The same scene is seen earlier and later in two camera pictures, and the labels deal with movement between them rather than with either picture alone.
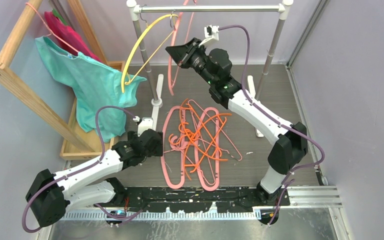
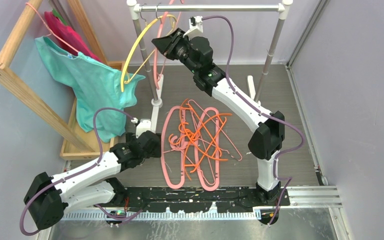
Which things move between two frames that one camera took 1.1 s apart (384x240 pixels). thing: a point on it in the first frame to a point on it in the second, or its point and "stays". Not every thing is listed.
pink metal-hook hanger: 185,3 to 155,52
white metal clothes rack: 133,9 stays
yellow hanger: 175,17 stays
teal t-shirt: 96,84 stays
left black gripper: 156,151 stays
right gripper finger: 181,53 to 167,44
